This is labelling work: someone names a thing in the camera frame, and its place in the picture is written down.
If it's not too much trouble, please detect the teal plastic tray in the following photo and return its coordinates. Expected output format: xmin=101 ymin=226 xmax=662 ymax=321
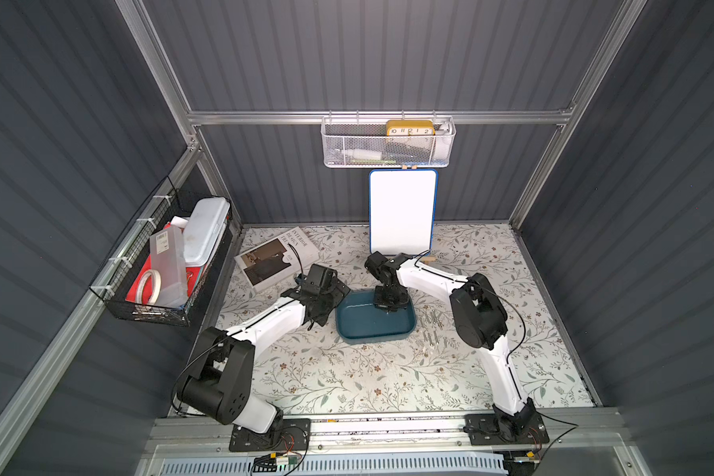
xmin=335 ymin=290 xmax=418 ymax=345

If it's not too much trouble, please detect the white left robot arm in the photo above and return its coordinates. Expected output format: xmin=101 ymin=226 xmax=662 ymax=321
xmin=173 ymin=264 xmax=350 ymax=434

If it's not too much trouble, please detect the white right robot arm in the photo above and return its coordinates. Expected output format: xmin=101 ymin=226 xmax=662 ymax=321
xmin=365 ymin=252 xmax=536 ymax=434

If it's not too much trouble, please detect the translucent plastic box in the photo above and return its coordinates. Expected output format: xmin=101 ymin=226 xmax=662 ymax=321
xmin=150 ymin=225 xmax=188 ymax=307

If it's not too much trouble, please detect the interior design trends magazine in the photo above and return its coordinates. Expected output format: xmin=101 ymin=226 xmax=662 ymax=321
xmin=235 ymin=227 xmax=319 ymax=292

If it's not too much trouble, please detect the blue framed whiteboard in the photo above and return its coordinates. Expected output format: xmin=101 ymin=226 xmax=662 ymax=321
xmin=369 ymin=169 xmax=438 ymax=256

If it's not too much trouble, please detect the white plastic case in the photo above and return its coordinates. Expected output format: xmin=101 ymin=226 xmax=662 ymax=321
xmin=182 ymin=198 xmax=230 ymax=268

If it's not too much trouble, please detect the white tape roll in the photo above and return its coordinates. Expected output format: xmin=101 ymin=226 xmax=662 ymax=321
xmin=135 ymin=269 xmax=162 ymax=305

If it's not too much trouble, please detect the yellow clock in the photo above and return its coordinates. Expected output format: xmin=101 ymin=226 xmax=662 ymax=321
xmin=386 ymin=119 xmax=436 ymax=137

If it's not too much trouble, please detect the white mesh wall basket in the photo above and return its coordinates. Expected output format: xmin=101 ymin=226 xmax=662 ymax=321
xmin=321 ymin=119 xmax=457 ymax=169

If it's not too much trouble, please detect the black wire wall basket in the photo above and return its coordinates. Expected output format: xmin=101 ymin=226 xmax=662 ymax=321
xmin=91 ymin=188 xmax=233 ymax=327

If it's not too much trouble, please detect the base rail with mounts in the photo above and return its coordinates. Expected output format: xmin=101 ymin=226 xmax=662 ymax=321
xmin=228 ymin=409 xmax=626 ymax=459

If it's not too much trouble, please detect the aluminium frame rail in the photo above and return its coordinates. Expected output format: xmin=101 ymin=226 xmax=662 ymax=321
xmin=188 ymin=110 xmax=572 ymax=126

